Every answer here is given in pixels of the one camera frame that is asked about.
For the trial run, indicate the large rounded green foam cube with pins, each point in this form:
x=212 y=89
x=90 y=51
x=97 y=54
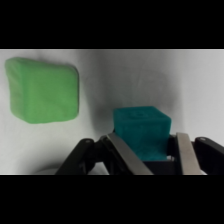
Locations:
x=43 y=90

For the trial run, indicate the blue foam cube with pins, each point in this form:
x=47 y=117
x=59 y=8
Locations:
x=143 y=130

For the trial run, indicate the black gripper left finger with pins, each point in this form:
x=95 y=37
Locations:
x=126 y=156

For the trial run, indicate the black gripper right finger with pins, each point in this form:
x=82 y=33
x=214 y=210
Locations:
x=188 y=153

